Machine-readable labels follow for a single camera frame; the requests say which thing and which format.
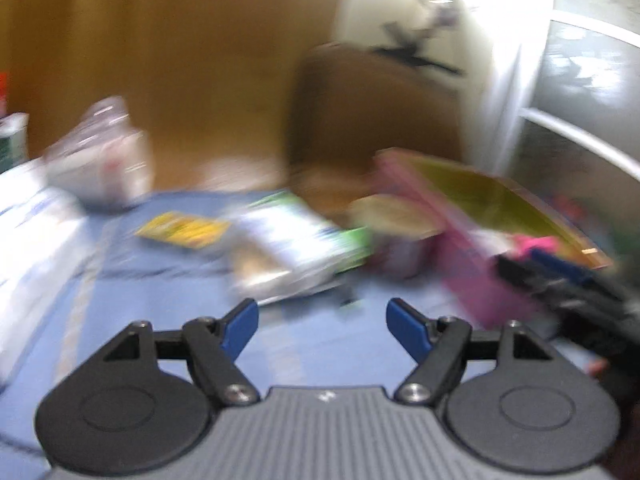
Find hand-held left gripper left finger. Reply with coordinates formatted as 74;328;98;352
90;298;261;406

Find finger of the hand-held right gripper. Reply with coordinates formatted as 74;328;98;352
495;255;566;306
529;249;601;286

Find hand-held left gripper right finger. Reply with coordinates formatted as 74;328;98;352
386;298;566;405

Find pink fluffy scrunchie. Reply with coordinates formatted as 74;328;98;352
512;234;560;257

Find pink tin box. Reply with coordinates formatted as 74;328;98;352
375;149;612;328

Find green and white packet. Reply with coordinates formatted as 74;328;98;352
227;192;375;307

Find yellow packet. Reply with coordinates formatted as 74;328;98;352
135;211;232;252

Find blue checked cloth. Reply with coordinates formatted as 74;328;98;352
0;187;601;480

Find round tin can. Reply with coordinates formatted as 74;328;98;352
349;195;443;280

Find frosted glass sliding door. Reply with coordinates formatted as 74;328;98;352
480;0;640;191

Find bagged white paper cups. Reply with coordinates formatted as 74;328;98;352
42;96;154;209

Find brown woven seat cushion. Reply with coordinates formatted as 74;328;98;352
284;44;467;203

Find white tissue pack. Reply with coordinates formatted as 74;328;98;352
0;160;87;378

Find black tape cross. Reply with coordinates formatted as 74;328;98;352
369;22;466;77

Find green carton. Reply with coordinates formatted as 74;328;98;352
0;112;30;173

